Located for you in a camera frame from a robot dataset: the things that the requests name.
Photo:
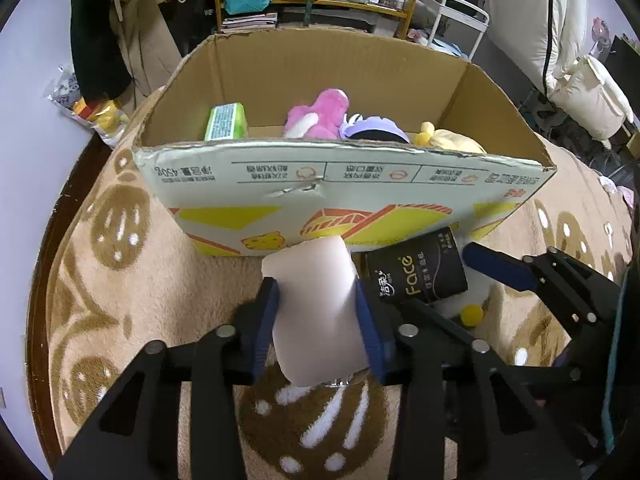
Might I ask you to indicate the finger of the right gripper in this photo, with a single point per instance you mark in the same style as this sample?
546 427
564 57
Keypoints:
499 266

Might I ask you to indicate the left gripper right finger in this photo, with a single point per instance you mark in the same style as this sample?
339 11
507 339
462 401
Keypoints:
453 386

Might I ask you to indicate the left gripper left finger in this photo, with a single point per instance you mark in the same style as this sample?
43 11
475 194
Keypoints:
133 432

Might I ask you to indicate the white fluffy penguin plush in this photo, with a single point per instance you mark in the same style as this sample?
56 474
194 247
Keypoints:
467 309

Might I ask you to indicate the black Face tissue pack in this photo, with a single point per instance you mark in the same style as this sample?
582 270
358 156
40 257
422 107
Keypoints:
427 268

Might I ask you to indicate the pink swirl plush cushion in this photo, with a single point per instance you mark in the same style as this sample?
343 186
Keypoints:
316 335

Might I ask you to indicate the beige brown patterned blanket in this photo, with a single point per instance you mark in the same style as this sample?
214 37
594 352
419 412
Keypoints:
125 274

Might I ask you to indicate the yellow plush toy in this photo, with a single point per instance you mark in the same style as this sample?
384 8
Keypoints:
444 139

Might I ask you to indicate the purple plush toy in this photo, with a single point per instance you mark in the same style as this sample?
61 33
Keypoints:
372 128

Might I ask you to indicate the cardboard box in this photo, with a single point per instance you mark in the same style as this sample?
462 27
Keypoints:
256 195

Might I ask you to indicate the pink plush toy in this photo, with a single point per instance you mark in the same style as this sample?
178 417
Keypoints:
320 120

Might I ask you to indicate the white rolling cart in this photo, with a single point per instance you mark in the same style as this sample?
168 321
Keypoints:
458 27

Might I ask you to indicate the cream office chair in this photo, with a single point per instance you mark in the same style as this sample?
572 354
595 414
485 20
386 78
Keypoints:
547 40

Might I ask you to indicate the wooden bookshelf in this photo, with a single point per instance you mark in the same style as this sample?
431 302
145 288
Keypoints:
403 15

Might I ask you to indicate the green tissue pack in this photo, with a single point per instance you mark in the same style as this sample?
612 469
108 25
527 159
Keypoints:
226 121

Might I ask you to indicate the plastic bag of toys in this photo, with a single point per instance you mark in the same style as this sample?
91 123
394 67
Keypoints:
104 117

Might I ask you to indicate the black hanging garment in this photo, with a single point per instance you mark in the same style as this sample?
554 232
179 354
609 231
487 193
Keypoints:
98 64

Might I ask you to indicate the stack of books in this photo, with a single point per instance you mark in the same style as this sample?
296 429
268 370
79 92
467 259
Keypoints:
249 22

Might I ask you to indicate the beige trousers hanging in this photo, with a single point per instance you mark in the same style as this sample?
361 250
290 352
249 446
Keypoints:
149 51

